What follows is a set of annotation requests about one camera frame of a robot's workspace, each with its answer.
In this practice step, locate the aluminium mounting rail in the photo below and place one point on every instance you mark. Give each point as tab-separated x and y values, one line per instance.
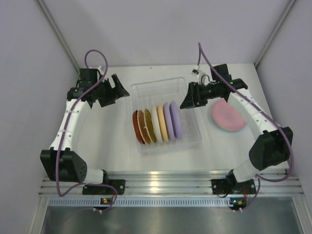
194	183

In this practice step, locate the perforated metal cable tray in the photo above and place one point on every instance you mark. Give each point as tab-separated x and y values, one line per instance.
146	202

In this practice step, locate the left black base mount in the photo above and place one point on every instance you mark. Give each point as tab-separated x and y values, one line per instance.
113	186

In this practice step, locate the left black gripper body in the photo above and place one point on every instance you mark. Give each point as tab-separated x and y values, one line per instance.
110	92

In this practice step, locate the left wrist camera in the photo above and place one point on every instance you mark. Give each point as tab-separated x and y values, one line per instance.
99	69

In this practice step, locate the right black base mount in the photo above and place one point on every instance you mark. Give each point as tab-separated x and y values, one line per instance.
223	187

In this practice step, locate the white plate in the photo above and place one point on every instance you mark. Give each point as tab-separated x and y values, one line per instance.
156	126

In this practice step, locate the purple plate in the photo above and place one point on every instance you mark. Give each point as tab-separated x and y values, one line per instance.
176	120

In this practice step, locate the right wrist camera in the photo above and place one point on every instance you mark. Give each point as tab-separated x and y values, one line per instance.
201	76

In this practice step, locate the orange brown plate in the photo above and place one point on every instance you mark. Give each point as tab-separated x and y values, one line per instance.
142	127

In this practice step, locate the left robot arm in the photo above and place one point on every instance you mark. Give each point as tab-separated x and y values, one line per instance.
61	161

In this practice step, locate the clear wire dish rack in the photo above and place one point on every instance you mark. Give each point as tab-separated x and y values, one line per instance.
147	94

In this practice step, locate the dark red plate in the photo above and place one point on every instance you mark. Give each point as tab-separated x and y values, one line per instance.
136	128

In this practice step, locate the blue plate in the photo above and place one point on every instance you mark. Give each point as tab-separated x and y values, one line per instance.
229	126

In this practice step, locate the olive gold plate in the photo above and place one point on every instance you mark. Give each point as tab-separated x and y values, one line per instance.
149	125

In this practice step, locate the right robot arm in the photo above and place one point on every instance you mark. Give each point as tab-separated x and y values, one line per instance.
272	142

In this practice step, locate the tan yellow plate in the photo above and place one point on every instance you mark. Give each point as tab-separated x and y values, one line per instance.
229	120

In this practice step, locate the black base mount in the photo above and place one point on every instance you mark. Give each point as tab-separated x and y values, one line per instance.
113	186
223	187

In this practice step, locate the pink plate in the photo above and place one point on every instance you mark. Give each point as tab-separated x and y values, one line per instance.
221	109

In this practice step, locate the light orange plate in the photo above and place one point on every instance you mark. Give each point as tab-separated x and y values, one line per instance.
162	123

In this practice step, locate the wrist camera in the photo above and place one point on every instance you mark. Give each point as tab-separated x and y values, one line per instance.
201	76
99	69

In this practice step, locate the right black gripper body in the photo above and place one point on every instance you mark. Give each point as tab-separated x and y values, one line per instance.
207	92

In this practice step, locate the lavender plate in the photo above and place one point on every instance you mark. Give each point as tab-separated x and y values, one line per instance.
168	121

